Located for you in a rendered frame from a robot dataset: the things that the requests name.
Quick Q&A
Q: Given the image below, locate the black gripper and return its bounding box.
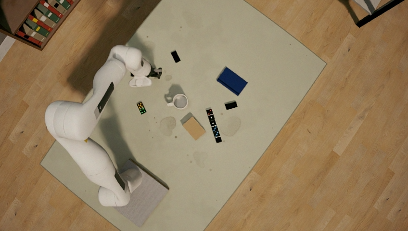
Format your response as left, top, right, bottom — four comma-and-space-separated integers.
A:
130, 64, 162, 78

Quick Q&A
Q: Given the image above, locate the white mug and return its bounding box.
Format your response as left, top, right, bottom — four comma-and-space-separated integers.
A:
167, 94, 189, 110

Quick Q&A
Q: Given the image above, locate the dark blue rectangular block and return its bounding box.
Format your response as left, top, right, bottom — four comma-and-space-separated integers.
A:
217, 67, 248, 96

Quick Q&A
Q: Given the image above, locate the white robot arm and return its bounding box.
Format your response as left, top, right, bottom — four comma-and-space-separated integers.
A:
45, 45, 153, 206

